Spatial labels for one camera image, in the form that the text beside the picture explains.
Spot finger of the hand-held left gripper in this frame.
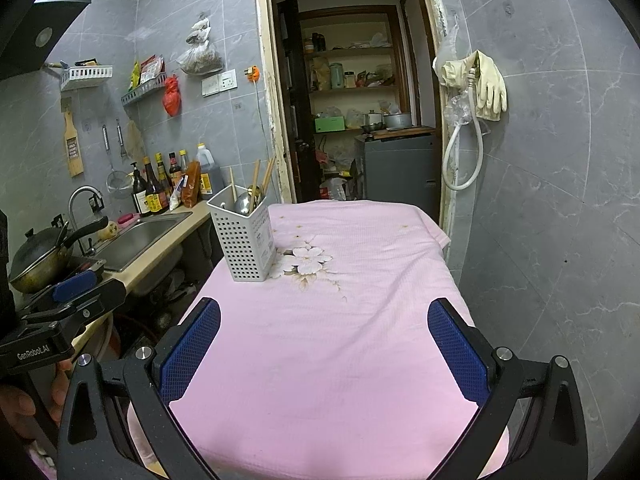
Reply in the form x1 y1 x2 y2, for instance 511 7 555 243
19 279 126 334
22 269 99 311

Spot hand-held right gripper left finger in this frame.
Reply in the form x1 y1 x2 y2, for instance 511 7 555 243
56 297 221 480

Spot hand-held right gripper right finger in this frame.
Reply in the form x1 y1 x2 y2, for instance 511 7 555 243
427 297 589 480

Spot white perforated utensil basket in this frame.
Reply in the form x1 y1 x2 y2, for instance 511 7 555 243
206 183 276 284

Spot person's left hand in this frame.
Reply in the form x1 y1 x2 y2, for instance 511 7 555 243
0 357 75 444

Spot black wok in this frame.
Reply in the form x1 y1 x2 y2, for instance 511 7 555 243
8 215 109 294

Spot wooden countertop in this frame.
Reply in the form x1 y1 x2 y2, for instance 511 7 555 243
70 200 211 297

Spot steel sink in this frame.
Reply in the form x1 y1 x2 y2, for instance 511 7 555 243
92 211 194 274

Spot chrome faucet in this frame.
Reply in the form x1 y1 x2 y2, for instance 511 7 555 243
67 185 104 256

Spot dark pump sauce bottle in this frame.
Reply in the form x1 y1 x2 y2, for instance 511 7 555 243
130 162 151 217

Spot metal mesh strainer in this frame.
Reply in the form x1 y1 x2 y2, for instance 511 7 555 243
102 124 132 196

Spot dark soy sauce bottle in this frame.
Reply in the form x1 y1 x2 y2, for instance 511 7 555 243
142 156 164 215
154 153 174 211

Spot pink floral tablecloth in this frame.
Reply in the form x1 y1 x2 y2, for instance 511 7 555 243
127 199 511 480

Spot wooden grater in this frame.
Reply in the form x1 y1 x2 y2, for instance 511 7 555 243
60 98 85 179

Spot metal slotted spatula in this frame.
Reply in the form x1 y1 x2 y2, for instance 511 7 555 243
115 119 132 164

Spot orange sauce packet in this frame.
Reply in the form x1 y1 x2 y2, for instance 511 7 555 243
180 160 202 209

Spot large cooking oil bottle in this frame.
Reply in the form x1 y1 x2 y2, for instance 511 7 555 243
194 143 227 196

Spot grey cabinet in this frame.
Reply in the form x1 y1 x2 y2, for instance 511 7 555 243
354 127 441 206

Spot red plastic bag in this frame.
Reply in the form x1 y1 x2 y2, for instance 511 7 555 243
162 74 182 118

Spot clear plastic bag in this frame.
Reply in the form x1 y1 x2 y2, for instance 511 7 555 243
444 92 477 126

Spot small metal pot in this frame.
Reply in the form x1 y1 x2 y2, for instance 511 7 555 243
360 109 386 134

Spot hanging bag of dried goods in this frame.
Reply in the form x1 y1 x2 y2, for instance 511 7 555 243
177 17 225 75

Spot green box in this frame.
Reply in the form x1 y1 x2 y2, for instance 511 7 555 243
313 115 347 134

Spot yellow rubber gloves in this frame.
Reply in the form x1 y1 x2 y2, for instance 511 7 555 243
432 49 508 122

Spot black range hood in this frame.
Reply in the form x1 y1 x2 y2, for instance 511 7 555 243
0 0 94 81

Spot wooden shelf unit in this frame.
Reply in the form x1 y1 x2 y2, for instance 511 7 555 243
299 6 412 136

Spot white hose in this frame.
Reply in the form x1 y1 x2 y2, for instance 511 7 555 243
442 67 486 191

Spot metal wall shelf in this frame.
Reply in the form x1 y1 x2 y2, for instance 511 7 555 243
121 72 169 107

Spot white wall basket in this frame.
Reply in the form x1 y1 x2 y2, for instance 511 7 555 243
59 64 114 92

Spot white wall socket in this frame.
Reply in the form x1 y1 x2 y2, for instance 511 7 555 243
202 70 239 97

